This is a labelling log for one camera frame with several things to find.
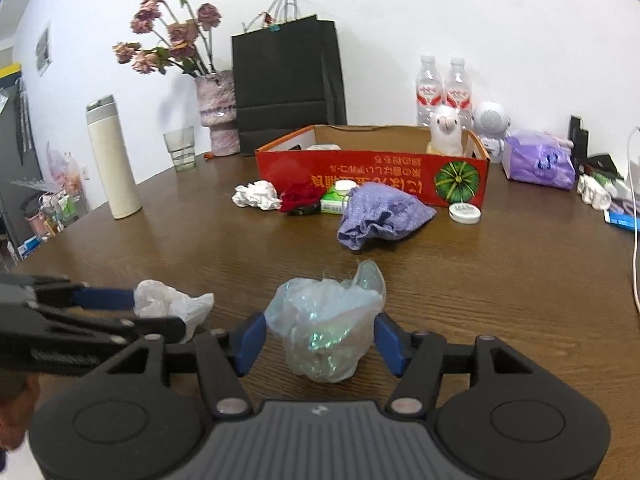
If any white tissue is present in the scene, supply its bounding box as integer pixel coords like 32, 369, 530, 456
134, 280, 215, 344

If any clear plastic bag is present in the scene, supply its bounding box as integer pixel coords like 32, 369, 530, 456
265, 260, 386, 384

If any white alpaca plush toy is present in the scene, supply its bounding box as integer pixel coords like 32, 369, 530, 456
426, 105, 464, 157

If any cotton swab plastic box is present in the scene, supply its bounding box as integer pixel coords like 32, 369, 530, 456
305, 143, 341, 151

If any purple cloth pouch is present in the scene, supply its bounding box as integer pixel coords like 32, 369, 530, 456
336, 182, 436, 252

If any white crumpled paper ball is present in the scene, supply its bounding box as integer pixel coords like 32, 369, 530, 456
232, 180, 282, 211

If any green milk carton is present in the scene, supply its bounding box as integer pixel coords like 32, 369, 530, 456
320, 180, 358, 214

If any red cloth item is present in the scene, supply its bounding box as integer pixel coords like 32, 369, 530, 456
280, 181, 326, 216

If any clear drinking glass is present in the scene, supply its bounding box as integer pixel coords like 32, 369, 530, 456
164, 126, 195, 171

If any cream thermos bottle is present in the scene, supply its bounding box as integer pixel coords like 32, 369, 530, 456
86, 96, 142, 220

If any red cardboard tray box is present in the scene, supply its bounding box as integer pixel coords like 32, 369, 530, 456
255, 125, 490, 207

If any purple tissue pack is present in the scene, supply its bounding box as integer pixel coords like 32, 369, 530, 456
502, 130, 576, 191

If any pink mottled ceramic vase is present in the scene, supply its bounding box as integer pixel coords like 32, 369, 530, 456
195, 70, 240, 157

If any white robot speaker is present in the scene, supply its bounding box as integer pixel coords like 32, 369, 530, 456
473, 101, 511, 164

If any white small figurine toy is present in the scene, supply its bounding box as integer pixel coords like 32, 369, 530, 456
576, 174, 612, 211

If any left clear water bottle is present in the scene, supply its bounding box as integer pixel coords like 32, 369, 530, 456
416, 55, 444, 127

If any clear water bottle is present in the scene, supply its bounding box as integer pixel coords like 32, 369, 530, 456
444, 58, 473, 129
416, 55, 444, 127

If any right clear water bottle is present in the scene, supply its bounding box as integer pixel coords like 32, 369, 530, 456
444, 58, 473, 129

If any blue flat package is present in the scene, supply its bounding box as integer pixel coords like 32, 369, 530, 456
603, 210, 640, 232

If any dried pink flower bouquet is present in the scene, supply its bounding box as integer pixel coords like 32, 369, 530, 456
113, 0, 222, 79

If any black paper shopping bag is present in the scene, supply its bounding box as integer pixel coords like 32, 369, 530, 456
232, 0, 347, 156

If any black rectangular device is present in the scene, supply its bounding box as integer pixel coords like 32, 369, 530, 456
568, 116, 589, 174

